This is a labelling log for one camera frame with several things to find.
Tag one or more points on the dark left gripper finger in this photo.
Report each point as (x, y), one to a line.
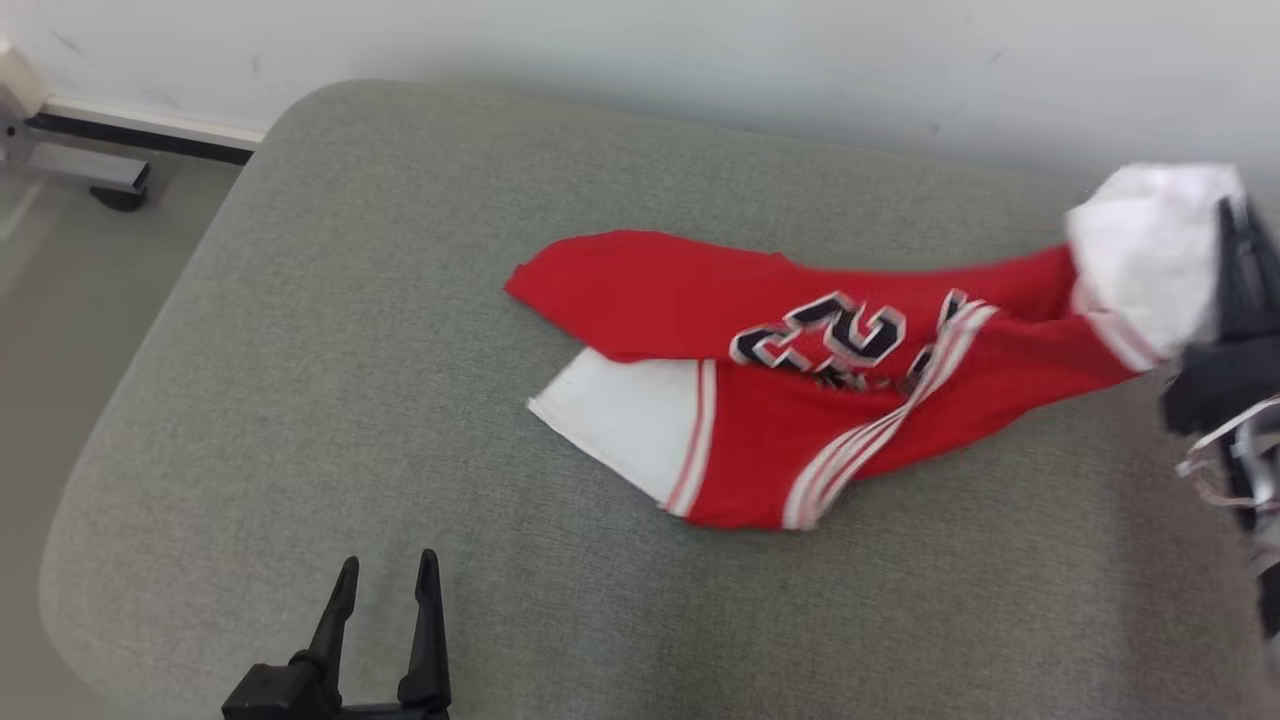
(335, 620)
(428, 630)

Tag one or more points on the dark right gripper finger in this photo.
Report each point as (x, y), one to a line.
(1240, 270)

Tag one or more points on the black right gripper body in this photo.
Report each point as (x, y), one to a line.
(1225, 385)

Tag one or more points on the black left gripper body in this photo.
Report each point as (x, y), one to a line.
(280, 695)

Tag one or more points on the red and white basketball jersey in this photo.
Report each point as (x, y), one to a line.
(780, 450)

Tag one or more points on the grey metal stand foot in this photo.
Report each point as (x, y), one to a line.
(90, 170)

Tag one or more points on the white and black wall baseboard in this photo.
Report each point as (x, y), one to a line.
(150, 130)

